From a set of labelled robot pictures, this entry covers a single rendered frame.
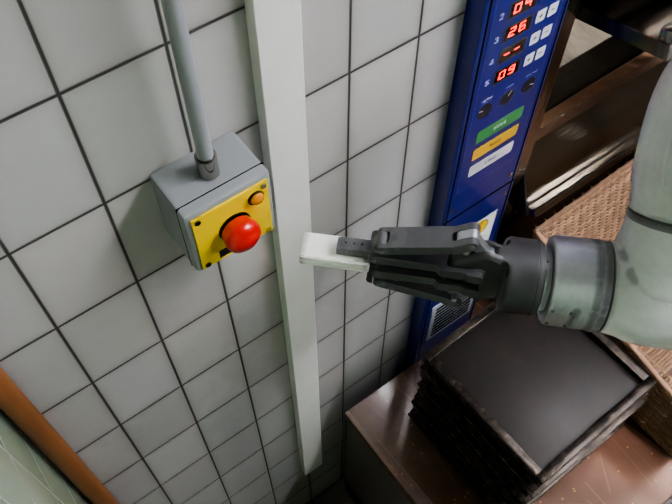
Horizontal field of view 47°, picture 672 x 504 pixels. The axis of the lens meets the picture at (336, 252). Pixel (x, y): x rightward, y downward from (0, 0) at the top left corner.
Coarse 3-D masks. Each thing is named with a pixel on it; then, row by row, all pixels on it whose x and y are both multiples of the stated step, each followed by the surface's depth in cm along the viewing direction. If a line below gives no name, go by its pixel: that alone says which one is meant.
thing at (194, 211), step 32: (192, 160) 78; (224, 160) 78; (256, 160) 78; (160, 192) 76; (192, 192) 76; (224, 192) 76; (192, 224) 75; (224, 224) 78; (192, 256) 80; (224, 256) 82
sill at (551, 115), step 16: (608, 48) 134; (624, 48) 134; (576, 64) 132; (592, 64) 132; (608, 64) 132; (624, 64) 132; (640, 64) 136; (560, 80) 130; (576, 80) 130; (592, 80) 130; (608, 80) 132; (560, 96) 128; (576, 96) 129; (560, 112) 129
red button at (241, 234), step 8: (240, 216) 78; (248, 216) 79; (232, 224) 77; (240, 224) 77; (248, 224) 77; (256, 224) 78; (224, 232) 78; (232, 232) 77; (240, 232) 77; (248, 232) 77; (256, 232) 78; (224, 240) 78; (232, 240) 77; (240, 240) 77; (248, 240) 78; (256, 240) 79; (232, 248) 78; (240, 248) 78; (248, 248) 79
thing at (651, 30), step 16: (592, 0) 108; (608, 0) 108; (624, 0) 107; (640, 0) 107; (656, 0) 106; (576, 16) 110; (592, 16) 107; (608, 16) 105; (624, 16) 105; (640, 16) 104; (656, 16) 104; (608, 32) 106; (624, 32) 104; (640, 32) 102; (656, 32) 101; (640, 48) 103; (656, 48) 101
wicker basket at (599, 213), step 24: (624, 168) 161; (600, 192) 161; (624, 192) 167; (552, 216) 155; (576, 216) 159; (600, 216) 166; (624, 216) 173; (648, 360) 148; (648, 408) 154; (648, 432) 158
